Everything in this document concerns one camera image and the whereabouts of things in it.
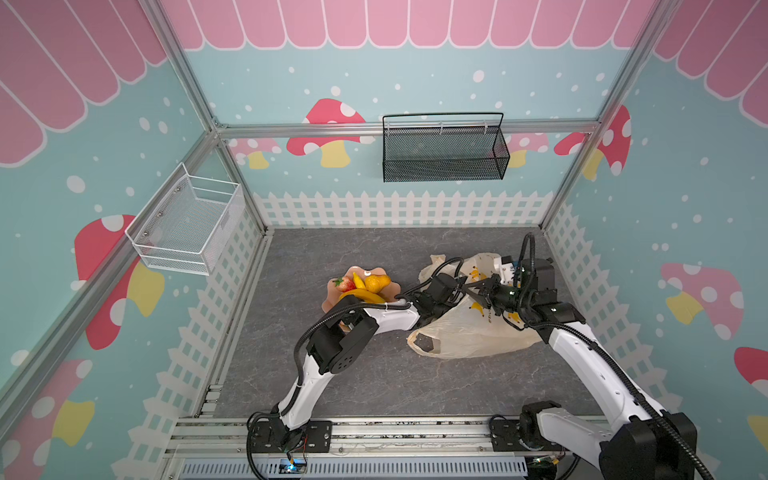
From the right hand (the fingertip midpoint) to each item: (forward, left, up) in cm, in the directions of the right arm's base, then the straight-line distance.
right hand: (461, 286), depth 77 cm
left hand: (-5, -8, -14) cm, 17 cm away
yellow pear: (+12, +23, -16) cm, 30 cm away
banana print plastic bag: (-9, 0, -6) cm, 11 cm away
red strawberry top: (+10, +33, -14) cm, 37 cm away
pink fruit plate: (-16, +27, +10) cm, 33 cm away
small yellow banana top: (+13, +29, -16) cm, 36 cm away
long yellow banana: (+8, +27, -18) cm, 34 cm away
